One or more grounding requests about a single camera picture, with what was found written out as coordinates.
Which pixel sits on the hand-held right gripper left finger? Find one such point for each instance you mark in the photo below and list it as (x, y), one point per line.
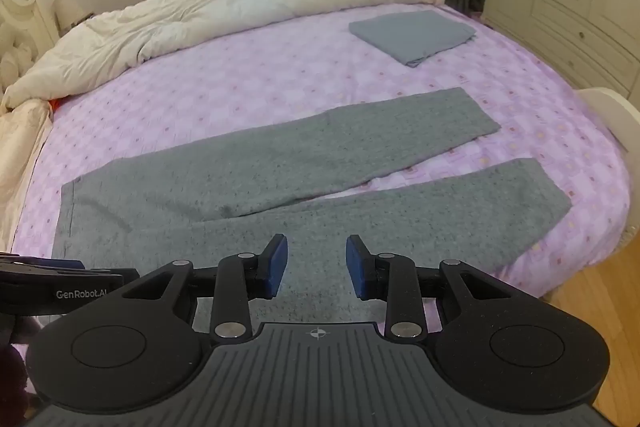
(275, 264)

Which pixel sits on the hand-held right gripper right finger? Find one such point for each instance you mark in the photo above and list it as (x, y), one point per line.
(356, 264)

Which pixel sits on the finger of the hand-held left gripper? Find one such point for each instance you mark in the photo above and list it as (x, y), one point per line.
(131, 277)
(74, 264)

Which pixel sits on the grey pants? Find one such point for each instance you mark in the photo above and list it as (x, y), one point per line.
(200, 177)

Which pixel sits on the cream satin pillow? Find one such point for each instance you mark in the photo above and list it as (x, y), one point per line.
(20, 147)

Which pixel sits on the small red cloth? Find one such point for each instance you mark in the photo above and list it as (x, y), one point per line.
(56, 105)

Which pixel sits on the folded blue-grey cloth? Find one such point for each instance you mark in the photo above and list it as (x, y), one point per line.
(412, 34)

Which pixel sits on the cream tufted headboard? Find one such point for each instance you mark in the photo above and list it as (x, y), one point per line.
(20, 27)

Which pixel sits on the cream duvet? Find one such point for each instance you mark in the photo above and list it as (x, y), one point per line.
(200, 12)

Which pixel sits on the white bed footboard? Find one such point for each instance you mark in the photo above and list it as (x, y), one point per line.
(615, 107)

